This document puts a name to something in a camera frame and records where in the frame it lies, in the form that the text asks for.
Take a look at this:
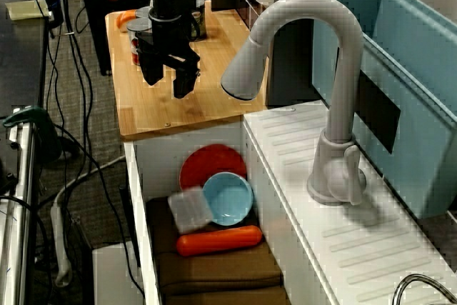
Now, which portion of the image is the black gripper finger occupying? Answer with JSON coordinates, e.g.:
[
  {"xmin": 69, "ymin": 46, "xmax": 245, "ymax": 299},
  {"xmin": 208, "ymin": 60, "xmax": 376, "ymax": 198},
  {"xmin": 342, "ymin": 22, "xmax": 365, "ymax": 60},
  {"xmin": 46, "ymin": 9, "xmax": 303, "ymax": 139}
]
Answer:
[
  {"xmin": 173, "ymin": 65, "xmax": 201, "ymax": 100},
  {"xmin": 137, "ymin": 49, "xmax": 166, "ymax": 87}
]

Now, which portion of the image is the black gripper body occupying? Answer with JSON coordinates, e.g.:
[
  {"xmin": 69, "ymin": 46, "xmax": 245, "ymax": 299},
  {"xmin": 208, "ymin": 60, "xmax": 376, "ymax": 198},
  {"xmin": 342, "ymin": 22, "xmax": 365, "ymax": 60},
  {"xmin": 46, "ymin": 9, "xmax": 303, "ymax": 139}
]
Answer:
[{"xmin": 134, "ymin": 18, "xmax": 201, "ymax": 71}]

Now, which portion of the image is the clear plastic cup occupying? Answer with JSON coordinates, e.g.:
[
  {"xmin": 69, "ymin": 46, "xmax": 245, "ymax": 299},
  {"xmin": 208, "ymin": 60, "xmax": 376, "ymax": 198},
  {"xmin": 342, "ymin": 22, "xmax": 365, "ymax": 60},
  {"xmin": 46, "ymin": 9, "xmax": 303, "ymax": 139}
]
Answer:
[{"xmin": 167, "ymin": 186, "xmax": 215, "ymax": 235}]

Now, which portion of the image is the wooden countertop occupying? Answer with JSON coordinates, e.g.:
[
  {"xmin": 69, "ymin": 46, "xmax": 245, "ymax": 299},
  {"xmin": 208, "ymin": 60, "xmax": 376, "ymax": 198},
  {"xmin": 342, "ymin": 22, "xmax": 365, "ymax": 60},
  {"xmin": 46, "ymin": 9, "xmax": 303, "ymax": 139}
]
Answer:
[{"xmin": 104, "ymin": 0, "xmax": 269, "ymax": 141}]

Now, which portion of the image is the tomato label can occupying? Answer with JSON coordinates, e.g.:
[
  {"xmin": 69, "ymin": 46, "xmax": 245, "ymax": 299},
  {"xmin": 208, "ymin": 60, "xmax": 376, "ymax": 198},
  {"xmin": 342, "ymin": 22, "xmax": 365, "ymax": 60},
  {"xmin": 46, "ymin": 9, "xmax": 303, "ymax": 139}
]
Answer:
[{"xmin": 126, "ymin": 18, "xmax": 154, "ymax": 66}]

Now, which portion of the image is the green pea label can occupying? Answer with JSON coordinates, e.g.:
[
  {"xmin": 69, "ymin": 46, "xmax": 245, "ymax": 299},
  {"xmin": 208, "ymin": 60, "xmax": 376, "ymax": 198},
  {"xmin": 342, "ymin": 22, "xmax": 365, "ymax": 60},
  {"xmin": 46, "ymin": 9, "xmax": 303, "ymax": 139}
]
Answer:
[{"xmin": 189, "ymin": 0, "xmax": 207, "ymax": 41}]

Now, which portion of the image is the orange toy bread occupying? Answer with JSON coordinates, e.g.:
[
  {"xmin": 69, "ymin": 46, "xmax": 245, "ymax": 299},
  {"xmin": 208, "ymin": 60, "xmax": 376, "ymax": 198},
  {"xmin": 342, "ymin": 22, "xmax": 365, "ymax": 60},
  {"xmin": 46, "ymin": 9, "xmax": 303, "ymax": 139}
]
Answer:
[{"xmin": 116, "ymin": 9, "xmax": 137, "ymax": 33}]

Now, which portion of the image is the black equipment cabinet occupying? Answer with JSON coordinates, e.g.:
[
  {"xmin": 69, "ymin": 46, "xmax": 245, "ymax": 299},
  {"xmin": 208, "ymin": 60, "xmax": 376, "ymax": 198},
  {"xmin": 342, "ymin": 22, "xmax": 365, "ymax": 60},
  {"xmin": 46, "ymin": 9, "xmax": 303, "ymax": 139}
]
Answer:
[{"xmin": 77, "ymin": 0, "xmax": 154, "ymax": 76}]

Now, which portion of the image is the red plate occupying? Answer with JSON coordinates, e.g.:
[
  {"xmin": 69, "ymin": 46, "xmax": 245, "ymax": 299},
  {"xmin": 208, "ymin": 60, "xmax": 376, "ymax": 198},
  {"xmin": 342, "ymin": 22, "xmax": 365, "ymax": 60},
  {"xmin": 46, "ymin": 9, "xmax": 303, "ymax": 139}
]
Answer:
[{"xmin": 178, "ymin": 144, "xmax": 248, "ymax": 194}]

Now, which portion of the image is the black vertical panel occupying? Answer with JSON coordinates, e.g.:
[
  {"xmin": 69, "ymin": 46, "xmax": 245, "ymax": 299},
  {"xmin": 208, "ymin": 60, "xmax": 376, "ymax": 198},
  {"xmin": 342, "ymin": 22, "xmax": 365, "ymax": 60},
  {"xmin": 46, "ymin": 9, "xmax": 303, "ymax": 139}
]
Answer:
[{"xmin": 267, "ymin": 0, "xmax": 347, "ymax": 108}]

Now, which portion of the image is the light blue bowl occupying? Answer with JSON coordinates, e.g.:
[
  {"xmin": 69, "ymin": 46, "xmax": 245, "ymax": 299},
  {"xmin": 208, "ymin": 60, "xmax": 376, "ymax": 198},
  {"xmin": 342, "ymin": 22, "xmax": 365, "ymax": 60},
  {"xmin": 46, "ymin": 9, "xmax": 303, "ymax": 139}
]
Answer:
[{"xmin": 201, "ymin": 171, "xmax": 254, "ymax": 226}]

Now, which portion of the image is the green clamp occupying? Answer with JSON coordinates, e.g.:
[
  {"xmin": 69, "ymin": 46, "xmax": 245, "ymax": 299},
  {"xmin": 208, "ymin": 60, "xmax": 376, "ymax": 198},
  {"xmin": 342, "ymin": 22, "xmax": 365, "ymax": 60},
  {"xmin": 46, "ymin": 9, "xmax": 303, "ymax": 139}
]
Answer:
[{"xmin": 1, "ymin": 106, "xmax": 64, "ymax": 165}]

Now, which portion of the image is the dark gray desk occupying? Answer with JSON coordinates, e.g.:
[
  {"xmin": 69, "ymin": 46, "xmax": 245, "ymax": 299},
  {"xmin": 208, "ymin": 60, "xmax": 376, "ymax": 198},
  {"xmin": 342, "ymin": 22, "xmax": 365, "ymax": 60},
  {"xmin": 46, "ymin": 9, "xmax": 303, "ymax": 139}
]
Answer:
[{"xmin": 0, "ymin": 0, "xmax": 49, "ymax": 120}]

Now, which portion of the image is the yellow paper note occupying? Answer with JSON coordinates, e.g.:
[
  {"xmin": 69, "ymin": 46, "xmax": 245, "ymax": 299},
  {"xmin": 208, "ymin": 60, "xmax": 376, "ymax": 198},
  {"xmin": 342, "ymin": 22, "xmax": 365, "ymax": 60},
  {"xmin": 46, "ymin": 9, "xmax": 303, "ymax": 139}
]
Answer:
[{"xmin": 5, "ymin": 0, "xmax": 51, "ymax": 21}]

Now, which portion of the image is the gray toy faucet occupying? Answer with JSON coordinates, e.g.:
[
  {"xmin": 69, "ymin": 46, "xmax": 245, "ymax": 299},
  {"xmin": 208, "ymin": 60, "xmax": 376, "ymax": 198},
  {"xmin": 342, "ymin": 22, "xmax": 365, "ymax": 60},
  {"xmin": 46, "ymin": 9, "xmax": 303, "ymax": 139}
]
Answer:
[{"xmin": 220, "ymin": 0, "xmax": 368, "ymax": 206}]

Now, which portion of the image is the orange carrot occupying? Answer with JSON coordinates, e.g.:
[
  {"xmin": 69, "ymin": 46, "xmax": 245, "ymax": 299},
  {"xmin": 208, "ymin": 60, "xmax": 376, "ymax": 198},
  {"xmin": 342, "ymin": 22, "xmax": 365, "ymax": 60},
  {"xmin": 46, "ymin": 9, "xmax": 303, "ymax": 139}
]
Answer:
[{"xmin": 175, "ymin": 225, "xmax": 263, "ymax": 256}]

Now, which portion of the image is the brown folded cloth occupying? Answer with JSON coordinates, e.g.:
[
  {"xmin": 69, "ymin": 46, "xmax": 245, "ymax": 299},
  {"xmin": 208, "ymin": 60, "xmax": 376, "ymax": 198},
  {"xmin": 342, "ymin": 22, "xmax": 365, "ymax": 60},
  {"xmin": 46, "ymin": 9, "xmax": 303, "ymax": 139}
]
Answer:
[{"xmin": 146, "ymin": 196, "xmax": 292, "ymax": 305}]

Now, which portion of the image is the white power strip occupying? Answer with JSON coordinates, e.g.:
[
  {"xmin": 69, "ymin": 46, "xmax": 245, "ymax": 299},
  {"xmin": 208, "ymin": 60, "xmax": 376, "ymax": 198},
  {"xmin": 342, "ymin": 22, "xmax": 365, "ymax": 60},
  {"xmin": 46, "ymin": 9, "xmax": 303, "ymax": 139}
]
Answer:
[{"xmin": 49, "ymin": 154, "xmax": 126, "ymax": 288}]

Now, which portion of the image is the white toy sink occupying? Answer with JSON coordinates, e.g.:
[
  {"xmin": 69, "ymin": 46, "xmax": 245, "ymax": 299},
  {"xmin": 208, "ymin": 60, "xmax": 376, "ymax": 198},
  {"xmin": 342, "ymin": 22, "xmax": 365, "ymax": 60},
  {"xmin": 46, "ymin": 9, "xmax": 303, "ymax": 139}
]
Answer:
[{"xmin": 123, "ymin": 99, "xmax": 457, "ymax": 305}]

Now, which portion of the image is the white box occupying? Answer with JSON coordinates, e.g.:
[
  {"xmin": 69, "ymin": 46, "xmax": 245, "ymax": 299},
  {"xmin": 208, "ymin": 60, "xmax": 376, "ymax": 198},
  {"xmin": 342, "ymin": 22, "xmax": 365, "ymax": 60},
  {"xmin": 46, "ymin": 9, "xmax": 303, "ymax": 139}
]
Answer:
[{"xmin": 91, "ymin": 242, "xmax": 144, "ymax": 305}]

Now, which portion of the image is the black cable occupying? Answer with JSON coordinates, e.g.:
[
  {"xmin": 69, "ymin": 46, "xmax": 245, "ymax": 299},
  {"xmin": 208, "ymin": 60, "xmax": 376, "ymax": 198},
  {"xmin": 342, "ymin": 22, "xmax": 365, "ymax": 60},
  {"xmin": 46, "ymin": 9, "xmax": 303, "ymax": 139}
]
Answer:
[
  {"xmin": 52, "ymin": 122, "xmax": 146, "ymax": 301},
  {"xmin": 49, "ymin": 0, "xmax": 94, "ymax": 177}
]

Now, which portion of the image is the metal frame rail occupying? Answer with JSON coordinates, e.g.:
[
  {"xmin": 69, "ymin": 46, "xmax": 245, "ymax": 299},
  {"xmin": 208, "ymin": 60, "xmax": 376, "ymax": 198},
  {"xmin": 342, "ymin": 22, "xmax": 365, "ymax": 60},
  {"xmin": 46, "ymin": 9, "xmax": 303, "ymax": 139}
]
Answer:
[{"xmin": 0, "ymin": 106, "xmax": 39, "ymax": 305}]

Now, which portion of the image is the chrome wire rack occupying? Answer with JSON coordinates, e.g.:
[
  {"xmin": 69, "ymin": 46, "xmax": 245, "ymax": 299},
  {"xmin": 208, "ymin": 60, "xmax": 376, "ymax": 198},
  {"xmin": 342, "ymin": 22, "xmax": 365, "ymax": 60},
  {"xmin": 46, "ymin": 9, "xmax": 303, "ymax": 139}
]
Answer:
[{"xmin": 391, "ymin": 272, "xmax": 457, "ymax": 305}]

